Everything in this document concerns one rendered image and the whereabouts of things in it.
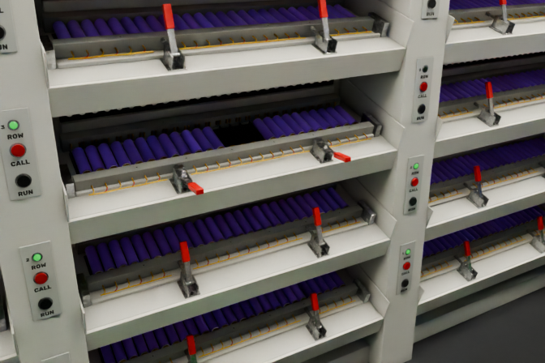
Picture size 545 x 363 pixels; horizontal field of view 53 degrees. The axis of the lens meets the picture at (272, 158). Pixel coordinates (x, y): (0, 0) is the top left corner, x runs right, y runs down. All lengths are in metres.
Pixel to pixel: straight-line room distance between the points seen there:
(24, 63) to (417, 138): 0.71
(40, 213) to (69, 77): 0.19
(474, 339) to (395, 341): 0.25
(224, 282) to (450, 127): 0.57
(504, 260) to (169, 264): 0.88
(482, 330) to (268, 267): 0.69
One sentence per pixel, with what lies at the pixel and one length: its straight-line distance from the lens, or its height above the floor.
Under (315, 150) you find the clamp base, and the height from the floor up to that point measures 0.56.
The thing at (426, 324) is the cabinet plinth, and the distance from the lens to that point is 1.45.
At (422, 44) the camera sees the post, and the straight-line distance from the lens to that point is 1.06.
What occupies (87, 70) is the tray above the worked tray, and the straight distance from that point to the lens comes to 0.81.
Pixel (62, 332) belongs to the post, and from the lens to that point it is 0.93.
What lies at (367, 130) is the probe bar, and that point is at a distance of 1.08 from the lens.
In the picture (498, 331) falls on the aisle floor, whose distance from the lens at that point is 1.55.
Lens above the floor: 0.90
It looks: 21 degrees down
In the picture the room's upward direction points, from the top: straight up
